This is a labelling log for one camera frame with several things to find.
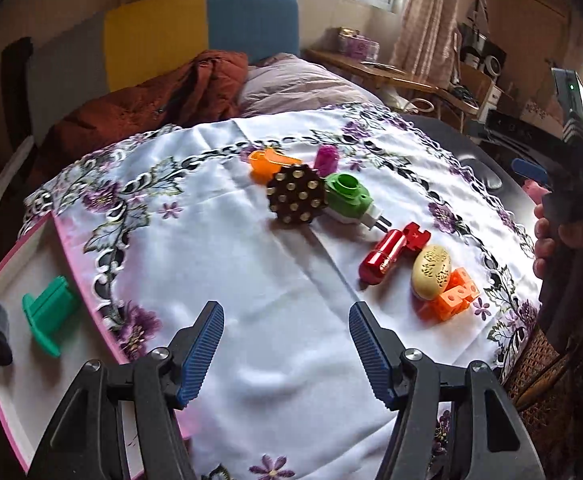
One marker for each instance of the small pink object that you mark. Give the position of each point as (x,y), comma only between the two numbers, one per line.
(535,192)

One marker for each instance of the orange plastic scoop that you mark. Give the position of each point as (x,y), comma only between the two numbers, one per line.
(264,165)

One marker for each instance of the green and white plug adapter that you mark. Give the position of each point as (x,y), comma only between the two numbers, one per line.
(346,195)

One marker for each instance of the brown patterned cloth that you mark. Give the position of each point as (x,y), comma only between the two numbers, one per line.
(561,400)

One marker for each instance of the beige perforated oval case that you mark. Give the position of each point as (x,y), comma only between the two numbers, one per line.
(431,270)

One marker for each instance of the pink pillow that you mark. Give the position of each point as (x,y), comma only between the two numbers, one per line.
(301,90)

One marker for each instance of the shiny red cylinder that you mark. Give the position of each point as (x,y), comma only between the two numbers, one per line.
(384,257)

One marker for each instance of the red puzzle-shaped block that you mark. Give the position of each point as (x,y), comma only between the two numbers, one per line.
(416,237)

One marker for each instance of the pink patterned curtain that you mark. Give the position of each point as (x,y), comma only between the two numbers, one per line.
(426,15)

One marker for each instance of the white floral embroidered tablecloth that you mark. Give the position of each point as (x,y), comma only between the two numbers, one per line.
(271,285)

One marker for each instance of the yellow and blue headboard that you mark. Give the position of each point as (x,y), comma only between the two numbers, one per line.
(196,30)

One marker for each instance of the purple box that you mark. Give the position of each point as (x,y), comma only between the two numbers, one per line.
(356,45)

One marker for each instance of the wooden desk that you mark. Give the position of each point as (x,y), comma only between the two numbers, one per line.
(371,72)

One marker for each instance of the person's right hand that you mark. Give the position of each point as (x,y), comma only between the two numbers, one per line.
(543,255)

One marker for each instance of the green plastic spool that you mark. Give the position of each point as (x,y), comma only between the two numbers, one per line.
(51,310)

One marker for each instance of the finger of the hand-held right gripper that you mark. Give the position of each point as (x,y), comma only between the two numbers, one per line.
(529,167)

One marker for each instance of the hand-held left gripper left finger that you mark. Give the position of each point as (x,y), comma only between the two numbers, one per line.
(201,350)

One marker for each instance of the dark brown studded disc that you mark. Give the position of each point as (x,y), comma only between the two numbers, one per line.
(296,195)

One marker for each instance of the small magenta plastic piece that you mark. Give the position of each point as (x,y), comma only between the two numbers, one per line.
(326,159)

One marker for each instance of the pink and white box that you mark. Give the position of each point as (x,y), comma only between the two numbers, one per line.
(71,390)

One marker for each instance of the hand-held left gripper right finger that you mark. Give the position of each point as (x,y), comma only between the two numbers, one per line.
(371,350)

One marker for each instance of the brown quilted jacket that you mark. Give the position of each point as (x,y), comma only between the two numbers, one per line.
(146,105)

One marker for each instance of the orange linked cube blocks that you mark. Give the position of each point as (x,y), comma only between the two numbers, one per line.
(454,300)

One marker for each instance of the black electronic box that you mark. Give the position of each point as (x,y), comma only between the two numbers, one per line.
(521,125)

